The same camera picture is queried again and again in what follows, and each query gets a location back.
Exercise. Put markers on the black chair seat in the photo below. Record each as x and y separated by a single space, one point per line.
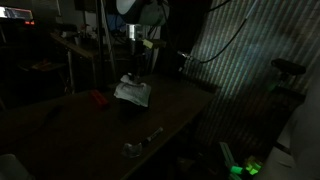
288 66

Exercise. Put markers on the dark pen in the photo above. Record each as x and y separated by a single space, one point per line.
52 115

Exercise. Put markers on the red block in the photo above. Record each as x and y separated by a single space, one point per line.
100 99

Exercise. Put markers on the crumpled clear plastic wrapper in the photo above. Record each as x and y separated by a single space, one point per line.
131 150

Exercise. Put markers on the wooden side table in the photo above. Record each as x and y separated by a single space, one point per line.
75 48

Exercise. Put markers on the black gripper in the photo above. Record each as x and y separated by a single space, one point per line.
135 53

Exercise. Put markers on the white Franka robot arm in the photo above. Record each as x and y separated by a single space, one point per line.
143 11

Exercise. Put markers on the black box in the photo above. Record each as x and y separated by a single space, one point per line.
131 108

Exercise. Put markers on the monitor with red light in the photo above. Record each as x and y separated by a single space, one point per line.
15 14

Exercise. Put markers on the corrugated metal panel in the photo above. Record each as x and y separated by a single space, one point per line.
246 86

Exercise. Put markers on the green glowing object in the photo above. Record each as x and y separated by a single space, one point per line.
246 168

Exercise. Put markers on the white rounded object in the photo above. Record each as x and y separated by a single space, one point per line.
13 168

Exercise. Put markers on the white towel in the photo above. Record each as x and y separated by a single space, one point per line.
133 91

